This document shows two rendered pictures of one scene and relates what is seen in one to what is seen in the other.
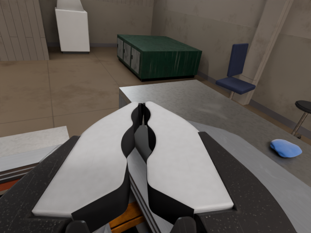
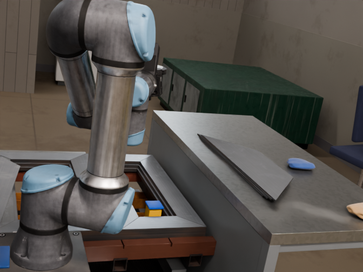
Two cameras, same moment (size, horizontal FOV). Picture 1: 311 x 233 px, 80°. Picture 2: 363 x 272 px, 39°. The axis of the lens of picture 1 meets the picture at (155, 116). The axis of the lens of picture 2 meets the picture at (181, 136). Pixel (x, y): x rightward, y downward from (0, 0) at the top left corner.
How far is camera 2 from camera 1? 1.57 m
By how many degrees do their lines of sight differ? 17
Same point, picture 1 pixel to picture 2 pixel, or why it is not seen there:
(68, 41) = not seen: hidden behind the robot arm
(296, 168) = (298, 175)
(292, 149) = (304, 163)
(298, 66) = not seen: outside the picture
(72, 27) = not seen: hidden behind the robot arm
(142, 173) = (163, 181)
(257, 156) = (263, 160)
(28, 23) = (15, 31)
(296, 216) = (263, 179)
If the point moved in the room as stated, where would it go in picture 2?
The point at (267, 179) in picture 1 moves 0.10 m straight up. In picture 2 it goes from (259, 168) to (263, 144)
